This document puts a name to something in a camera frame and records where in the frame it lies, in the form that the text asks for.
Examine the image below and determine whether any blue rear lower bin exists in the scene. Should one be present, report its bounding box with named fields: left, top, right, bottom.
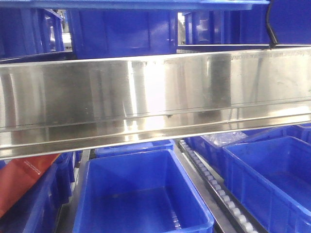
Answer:
left=95, top=139, right=174, bottom=158

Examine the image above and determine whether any black cable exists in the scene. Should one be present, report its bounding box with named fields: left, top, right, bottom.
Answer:
left=265, top=3, right=279, bottom=50

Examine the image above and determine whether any steel divider rail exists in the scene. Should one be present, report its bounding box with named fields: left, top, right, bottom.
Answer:
left=55, top=150, right=92, bottom=233

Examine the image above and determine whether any blue lower left bin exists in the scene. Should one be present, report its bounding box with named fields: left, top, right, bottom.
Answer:
left=0, top=152, right=75, bottom=233

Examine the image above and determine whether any blue far right lower bin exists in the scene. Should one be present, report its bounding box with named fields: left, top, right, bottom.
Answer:
left=185, top=122, right=311, bottom=175

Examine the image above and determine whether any blue lower middle bin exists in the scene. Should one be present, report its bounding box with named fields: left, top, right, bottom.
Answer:
left=73, top=150, right=214, bottom=233

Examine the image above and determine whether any stainless steel shelf front rail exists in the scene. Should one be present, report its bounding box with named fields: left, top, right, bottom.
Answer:
left=0, top=46, right=311, bottom=160

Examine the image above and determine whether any large blue upper crate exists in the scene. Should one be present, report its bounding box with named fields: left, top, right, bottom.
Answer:
left=66, top=0, right=268, bottom=59

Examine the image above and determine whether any red cardboard packet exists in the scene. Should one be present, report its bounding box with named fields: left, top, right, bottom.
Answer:
left=0, top=153, right=60, bottom=216

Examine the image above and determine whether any blue upper left bin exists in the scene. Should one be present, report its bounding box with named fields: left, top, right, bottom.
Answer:
left=0, top=7, right=65, bottom=59

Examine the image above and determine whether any roller track with white rollers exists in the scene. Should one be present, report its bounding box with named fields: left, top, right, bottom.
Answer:
left=177, top=140, right=267, bottom=233

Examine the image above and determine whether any dark blue upper right bin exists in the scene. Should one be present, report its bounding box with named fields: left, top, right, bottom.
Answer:
left=179, top=0, right=311, bottom=45

